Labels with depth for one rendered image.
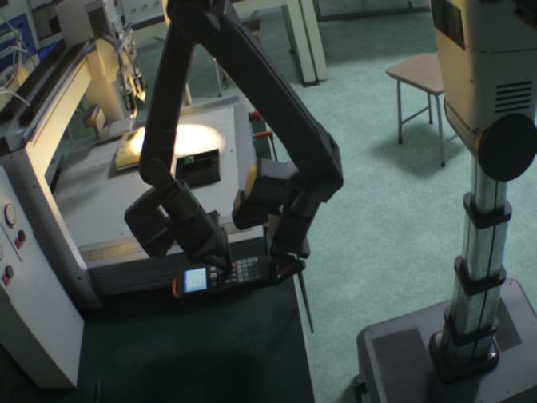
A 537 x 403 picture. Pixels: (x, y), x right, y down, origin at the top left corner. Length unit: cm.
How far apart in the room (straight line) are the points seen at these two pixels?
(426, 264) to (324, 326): 51
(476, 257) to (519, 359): 53
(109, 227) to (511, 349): 124
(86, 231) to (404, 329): 99
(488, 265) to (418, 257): 105
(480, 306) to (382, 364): 41
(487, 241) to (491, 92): 41
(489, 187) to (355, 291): 118
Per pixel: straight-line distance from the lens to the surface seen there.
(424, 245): 232
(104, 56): 155
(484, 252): 120
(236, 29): 68
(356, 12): 512
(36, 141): 111
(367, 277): 221
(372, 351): 163
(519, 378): 158
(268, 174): 87
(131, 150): 155
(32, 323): 104
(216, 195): 130
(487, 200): 112
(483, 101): 91
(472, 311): 134
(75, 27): 154
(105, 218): 138
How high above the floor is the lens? 158
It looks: 36 degrees down
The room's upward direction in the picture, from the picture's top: 14 degrees counter-clockwise
